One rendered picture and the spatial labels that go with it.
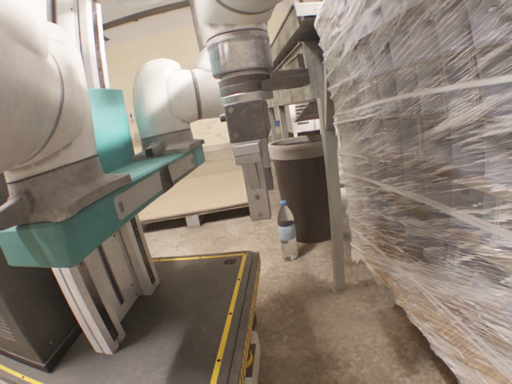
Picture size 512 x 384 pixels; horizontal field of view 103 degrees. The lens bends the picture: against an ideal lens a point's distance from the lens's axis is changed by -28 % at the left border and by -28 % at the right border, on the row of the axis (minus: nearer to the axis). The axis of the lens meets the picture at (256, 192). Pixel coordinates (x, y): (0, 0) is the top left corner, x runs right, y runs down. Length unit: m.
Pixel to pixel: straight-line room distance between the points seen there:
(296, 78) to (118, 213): 0.32
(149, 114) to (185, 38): 6.83
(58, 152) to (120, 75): 7.52
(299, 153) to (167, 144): 0.86
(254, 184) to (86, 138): 0.24
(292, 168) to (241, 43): 1.20
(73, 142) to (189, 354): 0.50
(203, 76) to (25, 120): 0.61
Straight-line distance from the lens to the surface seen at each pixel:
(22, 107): 0.25
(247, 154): 0.32
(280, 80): 0.39
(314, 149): 1.49
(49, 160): 0.39
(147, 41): 7.82
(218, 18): 0.38
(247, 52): 0.38
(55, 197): 0.39
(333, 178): 1.05
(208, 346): 0.68
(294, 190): 1.57
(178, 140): 0.79
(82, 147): 0.41
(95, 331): 0.73
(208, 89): 0.79
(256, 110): 0.35
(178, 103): 0.78
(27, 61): 0.26
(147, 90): 0.79
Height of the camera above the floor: 0.79
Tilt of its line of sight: 16 degrees down
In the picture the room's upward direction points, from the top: 10 degrees counter-clockwise
